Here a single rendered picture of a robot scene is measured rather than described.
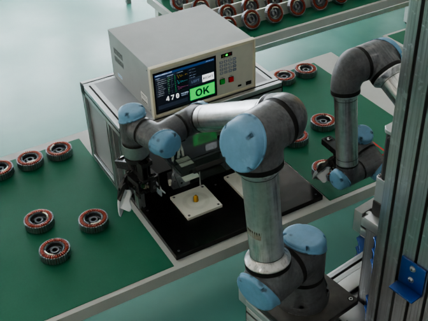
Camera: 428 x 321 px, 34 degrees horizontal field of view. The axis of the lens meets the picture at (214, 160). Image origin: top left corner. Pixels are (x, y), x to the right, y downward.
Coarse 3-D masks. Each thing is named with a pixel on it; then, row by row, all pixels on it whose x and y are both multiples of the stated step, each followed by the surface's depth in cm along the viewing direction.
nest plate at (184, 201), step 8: (184, 192) 272; (192, 192) 272; (200, 192) 272; (208, 192) 272; (176, 200) 269; (184, 200) 269; (192, 200) 268; (200, 200) 268; (208, 200) 268; (216, 200) 268; (184, 208) 265; (192, 208) 264; (200, 208) 264; (208, 208) 264; (216, 208) 265; (192, 216) 261
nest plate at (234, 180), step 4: (224, 176) 280; (228, 176) 280; (232, 176) 280; (236, 176) 279; (240, 176) 279; (228, 180) 278; (232, 180) 278; (236, 180) 277; (240, 180) 277; (232, 184) 276; (236, 184) 275; (240, 184) 275; (236, 188) 273; (240, 188) 273; (240, 192) 271
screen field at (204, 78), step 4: (212, 72) 257; (200, 76) 255; (204, 76) 256; (208, 76) 257; (212, 76) 258; (192, 80) 254; (196, 80) 255; (200, 80) 256; (204, 80) 257; (192, 84) 255
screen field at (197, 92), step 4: (208, 84) 259; (212, 84) 260; (196, 88) 257; (200, 88) 258; (204, 88) 259; (208, 88) 260; (212, 88) 261; (192, 92) 257; (196, 92) 258; (200, 92) 259; (204, 92) 260; (208, 92) 261; (212, 92) 262; (192, 96) 258; (196, 96) 259; (200, 96) 260
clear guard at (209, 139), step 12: (204, 132) 255; (216, 132) 255; (192, 144) 249; (204, 144) 249; (216, 144) 249; (180, 156) 244; (192, 156) 243; (204, 156) 244; (216, 156) 245; (180, 168) 240; (192, 168) 242; (216, 168) 244; (228, 168) 246; (180, 180) 239; (192, 180) 241
